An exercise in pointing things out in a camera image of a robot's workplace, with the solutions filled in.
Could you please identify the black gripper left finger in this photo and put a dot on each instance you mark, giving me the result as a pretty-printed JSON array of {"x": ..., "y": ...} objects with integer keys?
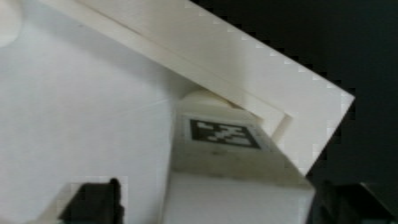
[{"x": 95, "y": 206}]

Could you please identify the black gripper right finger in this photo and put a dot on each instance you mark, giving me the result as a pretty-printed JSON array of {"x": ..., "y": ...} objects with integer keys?
[{"x": 351, "y": 205}]

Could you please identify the white table leg with tag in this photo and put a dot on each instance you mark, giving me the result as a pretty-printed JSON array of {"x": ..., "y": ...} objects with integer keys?
[{"x": 236, "y": 184}]

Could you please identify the white square tabletop part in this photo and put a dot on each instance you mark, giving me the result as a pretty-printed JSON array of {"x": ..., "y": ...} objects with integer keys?
[{"x": 104, "y": 59}]

